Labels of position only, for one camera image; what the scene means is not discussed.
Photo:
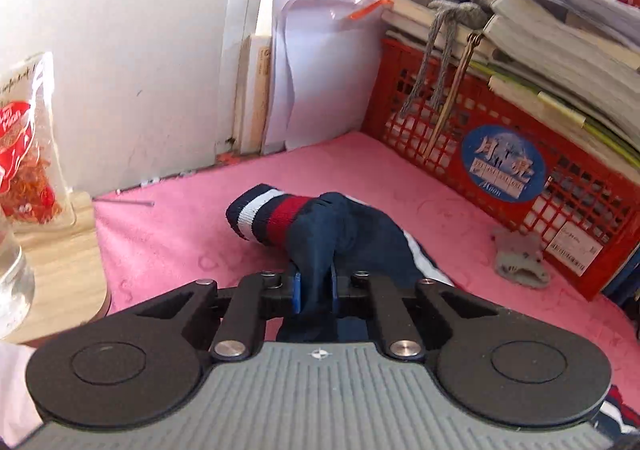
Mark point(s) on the pink blanket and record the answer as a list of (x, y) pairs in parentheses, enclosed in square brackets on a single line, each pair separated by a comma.
[(190, 240)]

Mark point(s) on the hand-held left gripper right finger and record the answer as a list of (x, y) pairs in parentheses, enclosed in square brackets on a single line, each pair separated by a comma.
[(333, 286)]

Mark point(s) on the orange tag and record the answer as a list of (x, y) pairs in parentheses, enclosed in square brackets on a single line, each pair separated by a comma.
[(367, 8)]

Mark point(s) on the navy jacket with striped cuffs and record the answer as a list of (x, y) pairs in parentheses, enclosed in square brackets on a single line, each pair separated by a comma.
[(360, 230)]

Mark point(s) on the red plastic crate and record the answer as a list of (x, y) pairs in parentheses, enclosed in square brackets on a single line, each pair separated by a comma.
[(550, 165)]

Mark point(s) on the beige board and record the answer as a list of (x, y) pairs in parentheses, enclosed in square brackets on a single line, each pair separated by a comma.
[(252, 95)]

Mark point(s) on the stack of papers and booklets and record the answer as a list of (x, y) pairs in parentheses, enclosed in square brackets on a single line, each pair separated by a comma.
[(550, 30)]

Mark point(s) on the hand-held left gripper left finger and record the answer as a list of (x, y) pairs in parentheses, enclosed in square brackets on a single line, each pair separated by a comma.
[(295, 294)]

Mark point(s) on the small grey cloth piece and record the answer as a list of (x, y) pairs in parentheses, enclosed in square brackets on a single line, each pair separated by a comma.
[(517, 260)]

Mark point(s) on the glass jar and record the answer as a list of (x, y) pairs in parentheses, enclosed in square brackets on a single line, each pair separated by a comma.
[(12, 290)]

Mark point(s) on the clear snack packet red label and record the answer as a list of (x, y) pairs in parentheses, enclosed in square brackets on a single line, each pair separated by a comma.
[(25, 155)]

